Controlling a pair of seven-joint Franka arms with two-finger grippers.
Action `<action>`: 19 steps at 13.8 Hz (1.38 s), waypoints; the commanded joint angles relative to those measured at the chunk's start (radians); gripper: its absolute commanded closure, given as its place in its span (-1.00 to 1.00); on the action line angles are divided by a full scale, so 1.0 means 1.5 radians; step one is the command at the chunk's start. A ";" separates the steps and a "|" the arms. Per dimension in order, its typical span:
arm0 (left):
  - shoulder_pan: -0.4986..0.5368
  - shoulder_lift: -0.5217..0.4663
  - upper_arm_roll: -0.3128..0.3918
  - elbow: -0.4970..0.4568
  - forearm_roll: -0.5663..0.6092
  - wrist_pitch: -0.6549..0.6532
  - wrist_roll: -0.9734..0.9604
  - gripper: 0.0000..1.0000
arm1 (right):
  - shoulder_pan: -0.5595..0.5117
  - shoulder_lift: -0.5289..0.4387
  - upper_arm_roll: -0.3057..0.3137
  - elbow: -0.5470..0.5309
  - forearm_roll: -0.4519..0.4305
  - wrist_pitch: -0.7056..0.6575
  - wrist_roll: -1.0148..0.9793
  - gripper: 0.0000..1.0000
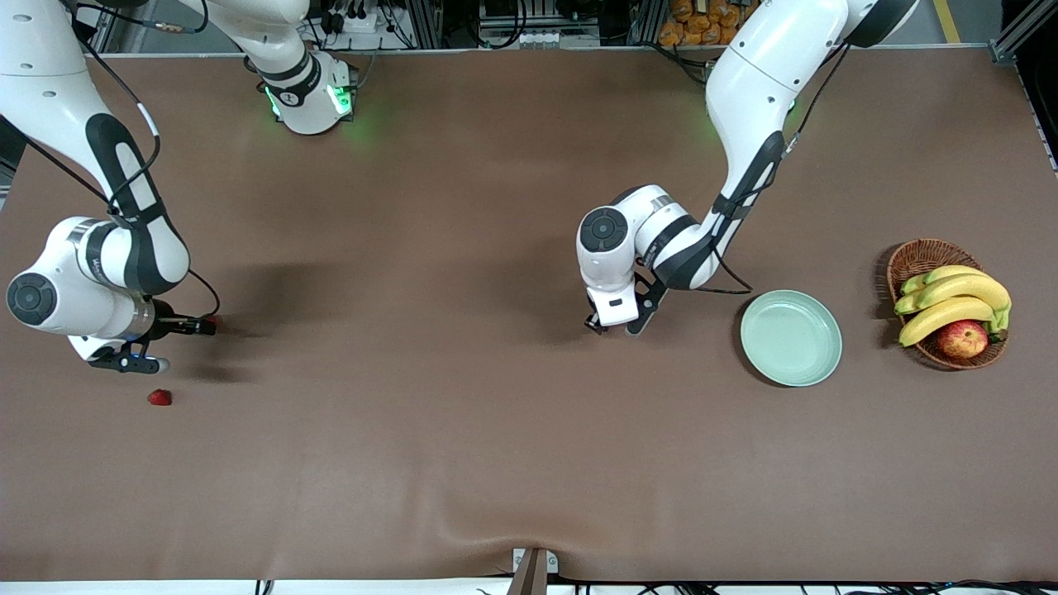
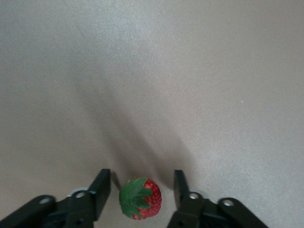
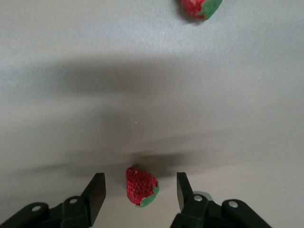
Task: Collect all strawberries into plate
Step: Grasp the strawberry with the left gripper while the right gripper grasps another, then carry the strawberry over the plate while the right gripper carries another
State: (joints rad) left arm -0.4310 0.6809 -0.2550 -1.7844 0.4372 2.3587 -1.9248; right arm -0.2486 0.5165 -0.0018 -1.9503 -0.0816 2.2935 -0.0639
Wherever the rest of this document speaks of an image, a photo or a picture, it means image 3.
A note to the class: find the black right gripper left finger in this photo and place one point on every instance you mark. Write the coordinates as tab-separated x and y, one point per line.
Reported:
95	197

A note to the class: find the red strawberry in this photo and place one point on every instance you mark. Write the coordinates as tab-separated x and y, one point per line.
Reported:
192	7
140	187

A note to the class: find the brown table mat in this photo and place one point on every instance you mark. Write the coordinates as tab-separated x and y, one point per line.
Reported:
118	47

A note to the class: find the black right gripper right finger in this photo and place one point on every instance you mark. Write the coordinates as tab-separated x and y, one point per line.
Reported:
185	194

